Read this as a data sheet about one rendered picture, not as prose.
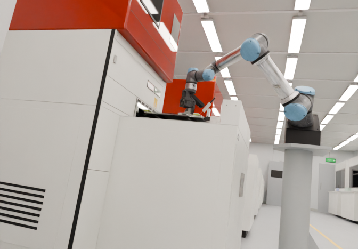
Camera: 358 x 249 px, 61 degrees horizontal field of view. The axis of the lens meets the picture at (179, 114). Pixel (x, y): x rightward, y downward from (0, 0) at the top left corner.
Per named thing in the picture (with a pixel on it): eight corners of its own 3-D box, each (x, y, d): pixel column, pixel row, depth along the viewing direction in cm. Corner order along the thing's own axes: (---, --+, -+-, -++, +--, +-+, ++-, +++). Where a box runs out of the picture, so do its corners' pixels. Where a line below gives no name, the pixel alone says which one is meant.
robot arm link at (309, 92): (315, 104, 185) (318, 85, 178) (309, 115, 176) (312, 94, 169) (294, 101, 191) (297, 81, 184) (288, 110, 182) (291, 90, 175)
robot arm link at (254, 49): (316, 106, 173) (260, 29, 170) (309, 118, 162) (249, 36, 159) (298, 114, 181) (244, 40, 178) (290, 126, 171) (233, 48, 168)
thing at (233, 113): (219, 126, 152) (222, 98, 155) (232, 142, 203) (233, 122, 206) (238, 127, 149) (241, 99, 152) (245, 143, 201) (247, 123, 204)
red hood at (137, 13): (7, 30, 173) (32, -59, 185) (86, 79, 249) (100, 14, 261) (125, 29, 150) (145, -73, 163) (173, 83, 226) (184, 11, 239)
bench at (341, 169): (336, 217, 1041) (338, 159, 1082) (326, 214, 1209) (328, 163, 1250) (372, 223, 1009) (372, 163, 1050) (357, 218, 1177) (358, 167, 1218)
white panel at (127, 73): (96, 105, 144) (111, 29, 153) (155, 135, 220) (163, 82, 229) (102, 105, 144) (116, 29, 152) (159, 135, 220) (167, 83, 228)
